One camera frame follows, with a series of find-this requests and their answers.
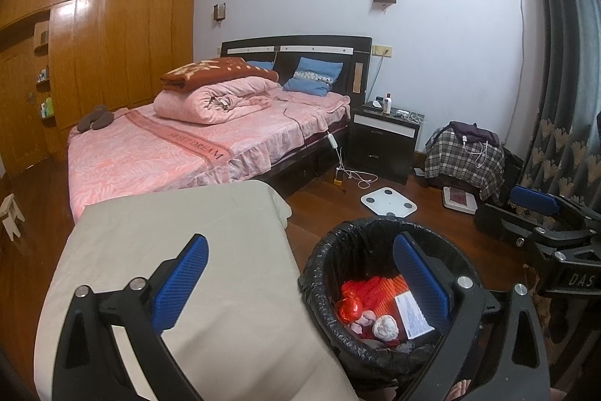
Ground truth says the patterned grey curtain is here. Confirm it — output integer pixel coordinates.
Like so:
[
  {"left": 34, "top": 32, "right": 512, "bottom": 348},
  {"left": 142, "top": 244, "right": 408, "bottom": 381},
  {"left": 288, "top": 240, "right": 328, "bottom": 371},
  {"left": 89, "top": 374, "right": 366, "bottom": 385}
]
[{"left": 519, "top": 0, "right": 601, "bottom": 303}]

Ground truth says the purple garment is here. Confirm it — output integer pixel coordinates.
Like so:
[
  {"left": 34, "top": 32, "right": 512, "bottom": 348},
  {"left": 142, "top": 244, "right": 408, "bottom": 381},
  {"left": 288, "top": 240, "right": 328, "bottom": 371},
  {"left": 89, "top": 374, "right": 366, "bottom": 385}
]
[{"left": 450, "top": 121, "right": 501, "bottom": 147}]

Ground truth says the dark wooden bed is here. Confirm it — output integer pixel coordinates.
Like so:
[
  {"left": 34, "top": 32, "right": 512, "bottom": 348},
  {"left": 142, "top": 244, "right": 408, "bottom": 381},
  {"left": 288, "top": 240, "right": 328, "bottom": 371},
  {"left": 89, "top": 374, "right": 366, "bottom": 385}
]
[{"left": 67, "top": 35, "right": 373, "bottom": 223}]

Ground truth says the white printed box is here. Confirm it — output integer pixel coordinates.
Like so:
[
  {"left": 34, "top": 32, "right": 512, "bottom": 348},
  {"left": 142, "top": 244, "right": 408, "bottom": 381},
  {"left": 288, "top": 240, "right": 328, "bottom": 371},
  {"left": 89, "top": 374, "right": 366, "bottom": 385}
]
[{"left": 393, "top": 292, "right": 435, "bottom": 340}]

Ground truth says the orange spiky mat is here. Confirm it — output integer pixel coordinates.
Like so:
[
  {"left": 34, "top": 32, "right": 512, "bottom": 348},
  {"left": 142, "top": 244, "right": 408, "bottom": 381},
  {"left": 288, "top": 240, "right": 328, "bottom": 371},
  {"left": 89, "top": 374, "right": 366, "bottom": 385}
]
[{"left": 373, "top": 274, "right": 410, "bottom": 303}]

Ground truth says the white scale with red panel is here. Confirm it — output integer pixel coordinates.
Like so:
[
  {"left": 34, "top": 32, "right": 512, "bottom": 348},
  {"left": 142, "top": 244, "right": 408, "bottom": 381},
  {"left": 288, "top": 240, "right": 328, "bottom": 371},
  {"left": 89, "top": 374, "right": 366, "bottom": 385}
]
[{"left": 442, "top": 186, "right": 479, "bottom": 214}]

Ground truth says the blue pillow with white band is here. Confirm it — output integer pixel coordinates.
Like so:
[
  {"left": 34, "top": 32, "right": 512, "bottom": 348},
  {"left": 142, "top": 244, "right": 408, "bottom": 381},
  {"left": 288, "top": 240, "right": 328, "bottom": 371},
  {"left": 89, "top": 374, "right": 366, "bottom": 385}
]
[{"left": 283, "top": 57, "right": 344, "bottom": 96}]

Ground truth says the beige covered table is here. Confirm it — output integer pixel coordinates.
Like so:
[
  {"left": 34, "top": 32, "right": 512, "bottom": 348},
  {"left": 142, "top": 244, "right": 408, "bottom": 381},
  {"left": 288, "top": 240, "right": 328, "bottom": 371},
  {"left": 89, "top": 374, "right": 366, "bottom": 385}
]
[{"left": 34, "top": 179, "right": 358, "bottom": 401}]

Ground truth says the pale pink wad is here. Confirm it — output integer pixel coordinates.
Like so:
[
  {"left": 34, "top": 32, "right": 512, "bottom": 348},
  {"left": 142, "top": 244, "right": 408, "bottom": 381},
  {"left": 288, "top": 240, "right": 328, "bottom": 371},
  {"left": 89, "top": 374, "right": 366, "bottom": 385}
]
[{"left": 350, "top": 311, "right": 376, "bottom": 333}]

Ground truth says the black bag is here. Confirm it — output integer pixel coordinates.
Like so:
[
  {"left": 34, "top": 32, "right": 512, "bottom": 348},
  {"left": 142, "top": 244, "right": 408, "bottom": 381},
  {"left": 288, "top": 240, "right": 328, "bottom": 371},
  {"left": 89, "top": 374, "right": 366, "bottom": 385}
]
[{"left": 502, "top": 150, "right": 524, "bottom": 201}]

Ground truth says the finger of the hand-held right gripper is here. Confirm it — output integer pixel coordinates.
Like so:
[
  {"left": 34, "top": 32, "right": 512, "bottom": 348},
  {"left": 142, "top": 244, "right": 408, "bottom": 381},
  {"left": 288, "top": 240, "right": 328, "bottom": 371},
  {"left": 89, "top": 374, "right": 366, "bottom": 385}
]
[
  {"left": 474, "top": 203, "right": 592, "bottom": 249},
  {"left": 511, "top": 186, "right": 601, "bottom": 233}
]

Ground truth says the trash bin with black bag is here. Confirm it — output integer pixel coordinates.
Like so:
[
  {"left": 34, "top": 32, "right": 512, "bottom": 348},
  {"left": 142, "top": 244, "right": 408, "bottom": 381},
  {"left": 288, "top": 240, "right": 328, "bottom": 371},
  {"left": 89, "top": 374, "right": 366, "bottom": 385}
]
[{"left": 299, "top": 217, "right": 486, "bottom": 387}]

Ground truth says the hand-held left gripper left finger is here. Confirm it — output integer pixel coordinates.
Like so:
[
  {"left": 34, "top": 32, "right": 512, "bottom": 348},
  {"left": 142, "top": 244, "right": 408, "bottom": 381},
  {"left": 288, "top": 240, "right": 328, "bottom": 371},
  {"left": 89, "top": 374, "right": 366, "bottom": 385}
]
[{"left": 51, "top": 233, "right": 210, "bottom": 401}]

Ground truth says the plaid cloth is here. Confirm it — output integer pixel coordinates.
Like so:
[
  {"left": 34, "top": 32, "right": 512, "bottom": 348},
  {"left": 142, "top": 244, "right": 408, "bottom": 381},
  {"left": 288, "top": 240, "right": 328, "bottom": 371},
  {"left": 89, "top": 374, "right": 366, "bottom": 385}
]
[{"left": 425, "top": 127, "right": 505, "bottom": 201}]

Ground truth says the red cloth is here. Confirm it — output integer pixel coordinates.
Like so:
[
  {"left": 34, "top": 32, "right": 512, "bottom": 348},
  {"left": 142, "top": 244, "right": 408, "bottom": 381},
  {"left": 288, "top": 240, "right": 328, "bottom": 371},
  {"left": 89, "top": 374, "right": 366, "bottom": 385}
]
[{"left": 357, "top": 275, "right": 401, "bottom": 345}]

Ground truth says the wooden wardrobe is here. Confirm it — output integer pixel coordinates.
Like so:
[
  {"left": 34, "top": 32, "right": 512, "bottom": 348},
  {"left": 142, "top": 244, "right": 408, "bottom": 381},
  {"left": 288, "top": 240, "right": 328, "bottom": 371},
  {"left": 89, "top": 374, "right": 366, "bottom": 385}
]
[{"left": 0, "top": 0, "right": 197, "bottom": 174}]

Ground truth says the pink bedspread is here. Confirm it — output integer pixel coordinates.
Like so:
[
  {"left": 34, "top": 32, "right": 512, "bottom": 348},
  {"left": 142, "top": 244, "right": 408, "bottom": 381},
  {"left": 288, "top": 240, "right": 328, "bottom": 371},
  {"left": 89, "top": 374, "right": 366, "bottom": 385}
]
[{"left": 67, "top": 90, "right": 352, "bottom": 221}]

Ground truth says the black and white nightstand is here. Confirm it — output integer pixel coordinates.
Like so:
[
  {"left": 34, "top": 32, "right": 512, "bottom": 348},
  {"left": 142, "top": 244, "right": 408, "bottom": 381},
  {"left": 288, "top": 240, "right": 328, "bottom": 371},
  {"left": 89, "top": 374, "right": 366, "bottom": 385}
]
[{"left": 347, "top": 103, "right": 426, "bottom": 185}]

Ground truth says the grey wad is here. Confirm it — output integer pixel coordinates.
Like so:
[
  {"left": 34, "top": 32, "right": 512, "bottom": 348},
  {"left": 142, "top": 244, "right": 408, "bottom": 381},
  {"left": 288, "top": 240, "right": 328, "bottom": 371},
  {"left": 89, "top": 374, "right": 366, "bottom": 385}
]
[{"left": 399, "top": 337, "right": 433, "bottom": 356}]

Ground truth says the pink folded quilt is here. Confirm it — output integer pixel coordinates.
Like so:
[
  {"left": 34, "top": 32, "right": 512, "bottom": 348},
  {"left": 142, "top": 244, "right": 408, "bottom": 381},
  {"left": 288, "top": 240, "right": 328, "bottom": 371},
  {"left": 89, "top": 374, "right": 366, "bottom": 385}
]
[{"left": 154, "top": 76, "right": 282, "bottom": 124}]

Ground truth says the brown patterned blanket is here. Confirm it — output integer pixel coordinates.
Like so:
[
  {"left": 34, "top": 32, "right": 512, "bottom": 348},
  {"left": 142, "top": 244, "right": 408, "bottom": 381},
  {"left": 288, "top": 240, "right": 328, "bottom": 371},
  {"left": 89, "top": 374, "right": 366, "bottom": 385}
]
[{"left": 160, "top": 57, "right": 280, "bottom": 92}]

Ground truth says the power strip with white cables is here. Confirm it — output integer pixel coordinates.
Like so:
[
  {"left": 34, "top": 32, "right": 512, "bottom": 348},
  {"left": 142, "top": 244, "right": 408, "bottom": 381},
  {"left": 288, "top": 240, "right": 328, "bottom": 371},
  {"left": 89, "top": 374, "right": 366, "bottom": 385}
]
[{"left": 333, "top": 165, "right": 378, "bottom": 190}]

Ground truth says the white bathroom scale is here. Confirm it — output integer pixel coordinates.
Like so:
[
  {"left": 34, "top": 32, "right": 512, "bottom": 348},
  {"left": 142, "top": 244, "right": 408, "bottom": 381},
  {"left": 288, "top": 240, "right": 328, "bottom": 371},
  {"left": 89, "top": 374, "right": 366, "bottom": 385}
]
[{"left": 361, "top": 187, "right": 417, "bottom": 218}]

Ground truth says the white tissue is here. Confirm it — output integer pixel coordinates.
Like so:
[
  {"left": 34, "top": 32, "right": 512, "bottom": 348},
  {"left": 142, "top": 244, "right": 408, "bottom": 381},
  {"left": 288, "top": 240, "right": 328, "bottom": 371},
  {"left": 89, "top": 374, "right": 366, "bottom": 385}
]
[{"left": 372, "top": 315, "right": 399, "bottom": 340}]

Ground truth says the white charger with cable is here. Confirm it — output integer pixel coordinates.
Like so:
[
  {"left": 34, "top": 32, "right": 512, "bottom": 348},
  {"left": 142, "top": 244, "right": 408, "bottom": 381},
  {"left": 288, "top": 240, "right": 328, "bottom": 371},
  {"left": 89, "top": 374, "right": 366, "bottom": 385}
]
[{"left": 461, "top": 134, "right": 491, "bottom": 169}]

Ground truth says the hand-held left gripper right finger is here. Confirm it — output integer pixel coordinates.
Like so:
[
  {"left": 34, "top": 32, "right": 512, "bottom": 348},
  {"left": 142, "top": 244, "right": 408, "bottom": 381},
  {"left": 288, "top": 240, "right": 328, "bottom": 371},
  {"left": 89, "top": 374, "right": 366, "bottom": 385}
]
[{"left": 392, "top": 232, "right": 551, "bottom": 401}]

